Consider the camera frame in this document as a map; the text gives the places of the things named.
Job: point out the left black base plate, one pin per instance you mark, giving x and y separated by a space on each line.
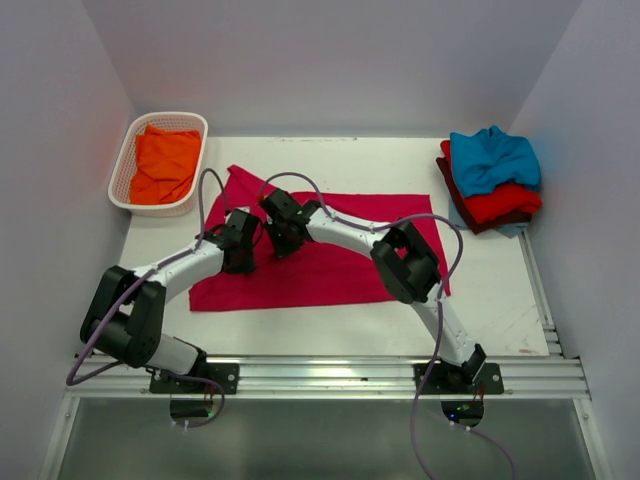
226 375

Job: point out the light blue folded t shirt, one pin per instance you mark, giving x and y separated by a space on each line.
508 230

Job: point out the crimson pink t shirt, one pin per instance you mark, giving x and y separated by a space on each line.
317 274

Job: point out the aluminium front rail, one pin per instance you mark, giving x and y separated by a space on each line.
391 377

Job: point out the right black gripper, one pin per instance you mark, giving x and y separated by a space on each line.
281 250

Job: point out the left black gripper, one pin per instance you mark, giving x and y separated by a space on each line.
248 265

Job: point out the red folded t shirt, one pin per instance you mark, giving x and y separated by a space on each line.
504 199

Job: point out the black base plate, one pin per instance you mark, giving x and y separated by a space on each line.
430 380
226 375

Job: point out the white plastic laundry basket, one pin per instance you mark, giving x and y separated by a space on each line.
126 165

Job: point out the maroon folded t shirt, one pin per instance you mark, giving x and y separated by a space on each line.
514 217

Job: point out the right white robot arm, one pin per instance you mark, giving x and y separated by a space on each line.
407 266

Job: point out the orange t shirt in basket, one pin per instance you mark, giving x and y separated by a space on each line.
166 162

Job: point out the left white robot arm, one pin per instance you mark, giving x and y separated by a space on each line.
125 317

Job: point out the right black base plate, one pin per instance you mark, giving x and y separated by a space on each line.
430 380

